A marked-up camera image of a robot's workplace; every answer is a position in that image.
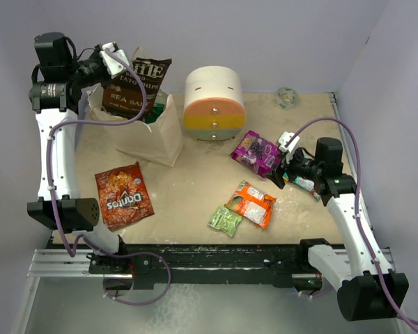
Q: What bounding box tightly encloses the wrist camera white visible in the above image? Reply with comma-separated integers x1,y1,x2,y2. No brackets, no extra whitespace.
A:
277,132,300,164
99,42,130,79

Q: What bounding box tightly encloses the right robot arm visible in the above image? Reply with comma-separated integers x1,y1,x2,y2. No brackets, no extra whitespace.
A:
277,132,409,321

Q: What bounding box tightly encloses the orange snack packet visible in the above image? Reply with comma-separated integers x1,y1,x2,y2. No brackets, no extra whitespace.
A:
225,180,277,230

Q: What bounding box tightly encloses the red Doritos chip bag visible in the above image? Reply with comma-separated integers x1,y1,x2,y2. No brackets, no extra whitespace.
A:
95,163,155,231

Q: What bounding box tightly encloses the round three-drawer cabinet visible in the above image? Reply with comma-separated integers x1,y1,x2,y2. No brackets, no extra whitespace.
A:
183,65,246,141

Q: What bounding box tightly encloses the light green snack packet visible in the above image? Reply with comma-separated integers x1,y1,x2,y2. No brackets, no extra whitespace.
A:
208,205,242,237

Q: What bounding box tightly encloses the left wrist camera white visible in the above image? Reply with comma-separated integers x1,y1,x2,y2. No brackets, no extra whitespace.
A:
99,42,130,79

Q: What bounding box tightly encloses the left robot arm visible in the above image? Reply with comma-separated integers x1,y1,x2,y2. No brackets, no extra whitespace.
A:
27,32,130,273

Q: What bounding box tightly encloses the green chip bag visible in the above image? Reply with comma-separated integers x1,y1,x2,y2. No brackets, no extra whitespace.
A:
144,91,168,124

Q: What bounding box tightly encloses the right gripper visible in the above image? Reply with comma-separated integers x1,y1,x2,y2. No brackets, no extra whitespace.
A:
264,146,323,189

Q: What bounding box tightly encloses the black metal base frame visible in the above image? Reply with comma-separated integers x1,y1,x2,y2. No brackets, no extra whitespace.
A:
45,238,335,292

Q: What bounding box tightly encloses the brown Kettle chip bag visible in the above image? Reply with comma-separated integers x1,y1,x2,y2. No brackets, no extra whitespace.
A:
102,57,172,118

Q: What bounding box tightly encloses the purple candy bag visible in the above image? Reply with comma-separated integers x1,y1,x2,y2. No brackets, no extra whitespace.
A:
230,130,281,178

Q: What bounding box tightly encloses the teal snack packet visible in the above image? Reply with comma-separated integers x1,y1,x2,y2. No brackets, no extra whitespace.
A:
293,176,321,200

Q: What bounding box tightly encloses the clear tape roll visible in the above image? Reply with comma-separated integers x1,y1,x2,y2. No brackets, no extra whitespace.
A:
276,87,297,110

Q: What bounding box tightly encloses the aluminium rail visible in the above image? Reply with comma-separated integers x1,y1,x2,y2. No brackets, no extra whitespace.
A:
27,249,131,278

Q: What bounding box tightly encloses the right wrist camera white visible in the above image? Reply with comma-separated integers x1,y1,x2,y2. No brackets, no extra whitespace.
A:
277,132,300,164

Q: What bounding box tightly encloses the white paper bag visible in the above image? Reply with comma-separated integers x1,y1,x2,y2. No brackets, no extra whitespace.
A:
86,47,185,168

